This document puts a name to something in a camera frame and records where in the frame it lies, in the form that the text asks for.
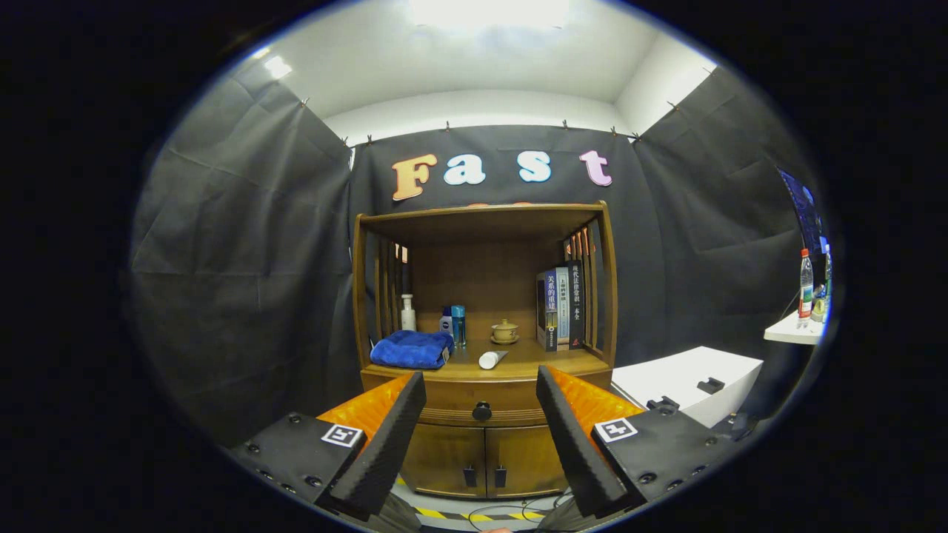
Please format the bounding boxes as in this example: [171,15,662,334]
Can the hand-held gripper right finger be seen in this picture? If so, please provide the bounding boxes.
[535,365,741,517]

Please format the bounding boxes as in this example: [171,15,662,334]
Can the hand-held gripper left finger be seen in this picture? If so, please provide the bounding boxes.
[230,372,427,519]

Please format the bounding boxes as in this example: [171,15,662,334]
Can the wooden cabinet door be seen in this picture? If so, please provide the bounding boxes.
[400,423,490,498]
[485,423,570,498]

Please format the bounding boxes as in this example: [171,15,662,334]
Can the wooden countertop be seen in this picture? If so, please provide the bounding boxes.
[361,339,613,386]

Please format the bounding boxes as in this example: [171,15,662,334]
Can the brown wooden cabinet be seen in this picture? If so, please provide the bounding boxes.
[352,201,619,500]

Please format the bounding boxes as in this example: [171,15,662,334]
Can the folded blue towel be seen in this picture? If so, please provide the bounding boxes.
[370,330,455,370]

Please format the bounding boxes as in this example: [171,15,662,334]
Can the yellow and black floor tape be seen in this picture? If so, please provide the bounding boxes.
[411,506,553,523]

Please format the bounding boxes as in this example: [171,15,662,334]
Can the white box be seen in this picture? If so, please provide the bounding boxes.
[611,346,765,429]

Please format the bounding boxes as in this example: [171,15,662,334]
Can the book with black spine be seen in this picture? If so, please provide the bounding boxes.
[567,261,586,350]

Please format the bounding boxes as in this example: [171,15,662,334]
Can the book with pale spine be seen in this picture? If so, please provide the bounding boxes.
[555,266,571,350]

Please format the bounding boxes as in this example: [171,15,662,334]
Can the book with blue spine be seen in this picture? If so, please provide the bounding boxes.
[536,269,560,352]

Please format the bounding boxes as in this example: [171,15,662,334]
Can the black backdrop cloth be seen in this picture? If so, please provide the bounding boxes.
[130,56,827,445]

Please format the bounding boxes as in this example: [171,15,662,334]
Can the white side shelf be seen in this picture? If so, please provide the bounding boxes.
[764,311,827,346]

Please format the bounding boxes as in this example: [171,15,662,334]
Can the plastic water bottle red label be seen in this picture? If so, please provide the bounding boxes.
[797,248,814,329]

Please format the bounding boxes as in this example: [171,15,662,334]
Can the dark blue screen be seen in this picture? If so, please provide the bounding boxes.
[778,169,827,256]

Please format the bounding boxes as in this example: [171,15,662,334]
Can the large ceiling light panel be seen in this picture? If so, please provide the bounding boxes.
[411,0,571,30]

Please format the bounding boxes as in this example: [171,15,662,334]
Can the black floor cables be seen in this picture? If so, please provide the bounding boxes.
[467,496,571,530]

